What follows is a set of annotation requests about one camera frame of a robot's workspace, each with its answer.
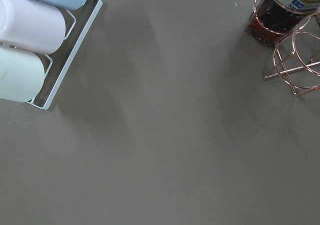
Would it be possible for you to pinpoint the pink cup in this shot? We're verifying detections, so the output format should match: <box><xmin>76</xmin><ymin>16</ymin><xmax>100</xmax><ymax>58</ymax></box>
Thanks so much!
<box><xmin>0</xmin><ymin>0</ymin><xmax>66</xmax><ymax>55</ymax></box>

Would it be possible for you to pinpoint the white wire cup rack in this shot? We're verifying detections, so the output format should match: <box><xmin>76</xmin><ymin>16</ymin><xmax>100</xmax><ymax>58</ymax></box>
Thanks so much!
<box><xmin>0</xmin><ymin>0</ymin><xmax>104</xmax><ymax>110</ymax></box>

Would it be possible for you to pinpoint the mint green cup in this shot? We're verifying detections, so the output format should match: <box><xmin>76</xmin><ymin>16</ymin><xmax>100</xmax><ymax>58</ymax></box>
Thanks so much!
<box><xmin>0</xmin><ymin>46</ymin><xmax>45</xmax><ymax>103</ymax></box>

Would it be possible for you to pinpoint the copper wire bottle rack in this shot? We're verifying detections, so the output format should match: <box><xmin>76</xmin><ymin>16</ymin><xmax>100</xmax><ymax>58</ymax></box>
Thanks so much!
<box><xmin>252</xmin><ymin>0</ymin><xmax>320</xmax><ymax>96</ymax></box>

